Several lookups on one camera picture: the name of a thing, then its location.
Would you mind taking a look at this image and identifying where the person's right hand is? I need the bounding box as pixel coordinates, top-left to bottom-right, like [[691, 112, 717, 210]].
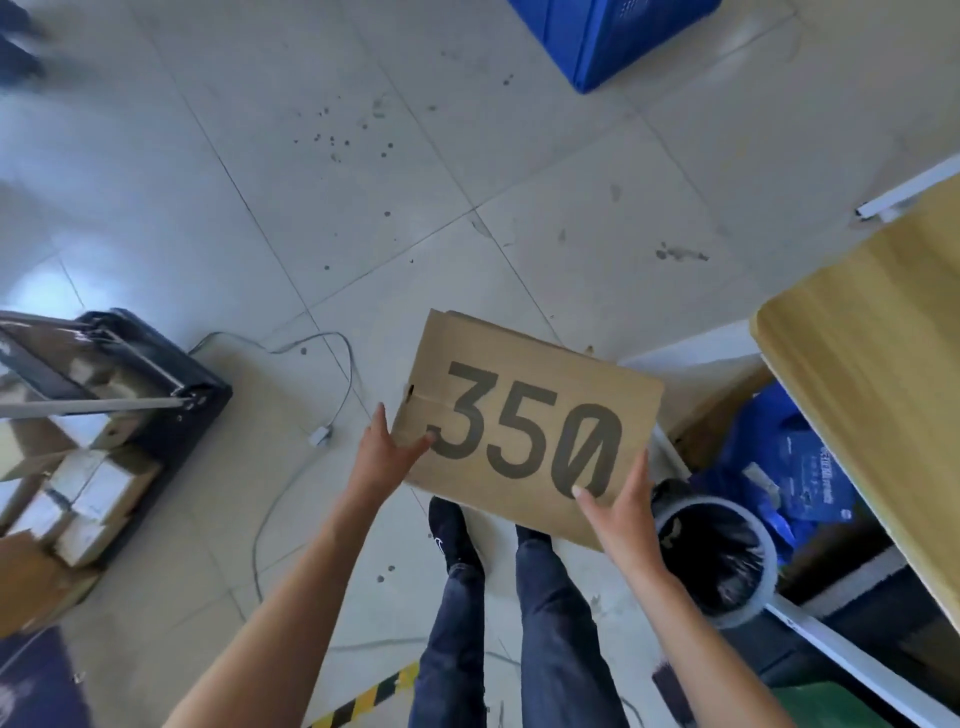
[[571, 448, 669, 581]]

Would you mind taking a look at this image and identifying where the person's left hand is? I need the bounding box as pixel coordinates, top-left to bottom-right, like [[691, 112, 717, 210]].
[[346, 402, 437, 506]]

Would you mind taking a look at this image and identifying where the brown cardboard shoe box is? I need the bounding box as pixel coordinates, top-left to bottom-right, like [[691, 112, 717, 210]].
[[391, 309, 666, 552]]

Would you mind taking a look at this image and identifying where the person's right forearm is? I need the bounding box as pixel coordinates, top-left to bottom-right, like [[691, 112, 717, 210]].
[[611, 556, 798, 728]]

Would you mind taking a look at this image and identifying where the person's left forearm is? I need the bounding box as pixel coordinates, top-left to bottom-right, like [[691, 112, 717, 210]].
[[162, 487, 399, 728]]

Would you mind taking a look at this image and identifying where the person's left black shoe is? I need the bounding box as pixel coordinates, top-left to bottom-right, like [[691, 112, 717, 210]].
[[427, 496, 486, 577]]

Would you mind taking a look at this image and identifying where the black trash bin with bag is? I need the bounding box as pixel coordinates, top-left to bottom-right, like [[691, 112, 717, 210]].
[[649, 478, 780, 631]]

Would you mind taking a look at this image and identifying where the person's right jeans leg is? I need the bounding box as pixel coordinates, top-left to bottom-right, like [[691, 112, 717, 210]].
[[514, 534, 630, 728]]

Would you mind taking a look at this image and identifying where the person's jeans leg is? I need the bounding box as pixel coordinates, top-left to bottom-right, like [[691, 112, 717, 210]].
[[514, 534, 630, 728], [407, 562, 490, 728]]

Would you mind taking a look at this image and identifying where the open cardboard box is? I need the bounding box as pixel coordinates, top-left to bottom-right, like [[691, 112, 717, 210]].
[[663, 358, 775, 475]]

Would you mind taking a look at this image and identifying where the person's left jeans leg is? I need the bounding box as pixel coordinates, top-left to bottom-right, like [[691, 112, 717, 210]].
[[407, 562, 490, 728]]

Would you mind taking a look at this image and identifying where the blue plastic bag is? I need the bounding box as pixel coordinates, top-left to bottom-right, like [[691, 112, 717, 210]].
[[688, 381, 862, 567]]

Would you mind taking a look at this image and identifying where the black cart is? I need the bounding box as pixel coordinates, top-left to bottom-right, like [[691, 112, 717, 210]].
[[0, 308, 234, 571]]

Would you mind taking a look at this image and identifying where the pile of cardboard boxes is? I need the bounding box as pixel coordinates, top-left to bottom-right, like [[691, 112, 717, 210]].
[[0, 352, 165, 639]]

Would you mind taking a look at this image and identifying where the blue floor mat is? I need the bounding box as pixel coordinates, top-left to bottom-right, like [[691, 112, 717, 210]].
[[0, 624, 94, 728]]

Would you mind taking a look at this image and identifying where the blue plastic crate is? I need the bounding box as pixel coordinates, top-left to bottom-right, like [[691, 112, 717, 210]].
[[507, 0, 723, 95]]

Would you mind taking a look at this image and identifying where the white cable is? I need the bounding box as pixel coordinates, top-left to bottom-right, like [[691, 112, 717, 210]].
[[186, 330, 526, 669]]

